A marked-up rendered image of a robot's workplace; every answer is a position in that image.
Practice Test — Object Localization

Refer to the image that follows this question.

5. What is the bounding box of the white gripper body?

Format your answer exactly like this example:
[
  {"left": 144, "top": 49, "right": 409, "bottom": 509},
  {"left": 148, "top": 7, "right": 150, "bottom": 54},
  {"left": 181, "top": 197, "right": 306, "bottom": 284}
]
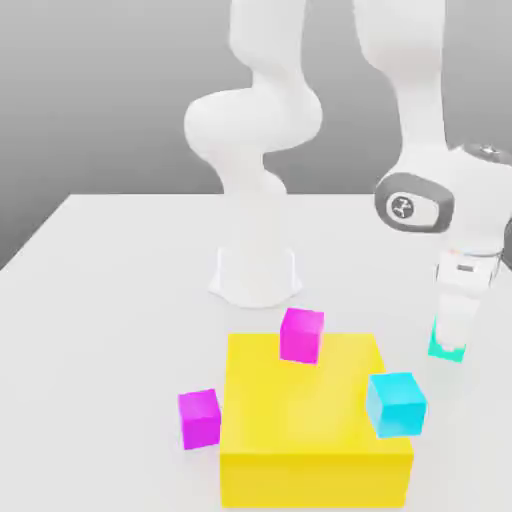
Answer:
[{"left": 434, "top": 293, "right": 482, "bottom": 351}]

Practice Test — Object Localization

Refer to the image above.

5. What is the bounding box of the small turquoise cube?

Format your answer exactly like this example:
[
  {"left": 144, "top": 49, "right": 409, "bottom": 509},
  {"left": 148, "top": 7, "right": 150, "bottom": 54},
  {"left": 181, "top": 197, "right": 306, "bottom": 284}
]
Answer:
[{"left": 426, "top": 315, "right": 468, "bottom": 364}]

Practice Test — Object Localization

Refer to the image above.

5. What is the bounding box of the small cyan cube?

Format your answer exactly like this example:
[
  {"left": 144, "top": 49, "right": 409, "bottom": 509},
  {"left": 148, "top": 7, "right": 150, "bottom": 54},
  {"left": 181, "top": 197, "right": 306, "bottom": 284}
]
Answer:
[{"left": 364, "top": 371, "right": 428, "bottom": 439}]

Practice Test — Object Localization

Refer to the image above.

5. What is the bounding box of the small magenta cube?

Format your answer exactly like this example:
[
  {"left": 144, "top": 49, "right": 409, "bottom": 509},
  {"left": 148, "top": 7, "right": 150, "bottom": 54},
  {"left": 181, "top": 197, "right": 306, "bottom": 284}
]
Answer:
[{"left": 278, "top": 306, "right": 326, "bottom": 366}]

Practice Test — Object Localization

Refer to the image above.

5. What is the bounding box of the small purple cube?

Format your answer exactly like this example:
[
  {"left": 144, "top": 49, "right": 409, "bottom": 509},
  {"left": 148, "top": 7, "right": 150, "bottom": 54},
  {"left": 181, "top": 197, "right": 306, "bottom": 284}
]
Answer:
[{"left": 177, "top": 388, "right": 222, "bottom": 451}]

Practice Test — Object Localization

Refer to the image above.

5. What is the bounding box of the large yellow box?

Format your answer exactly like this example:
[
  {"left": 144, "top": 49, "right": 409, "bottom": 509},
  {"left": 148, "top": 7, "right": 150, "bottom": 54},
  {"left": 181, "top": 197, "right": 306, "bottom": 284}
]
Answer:
[{"left": 218, "top": 332, "right": 415, "bottom": 510}]

